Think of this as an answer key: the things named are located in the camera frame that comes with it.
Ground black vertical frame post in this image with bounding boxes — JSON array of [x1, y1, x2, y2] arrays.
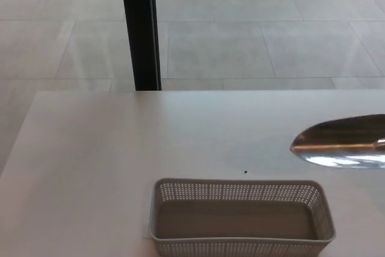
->
[[119, 0, 163, 91]]

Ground grey perforated plastic basket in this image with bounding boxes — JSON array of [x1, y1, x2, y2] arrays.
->
[[149, 178, 336, 257]]

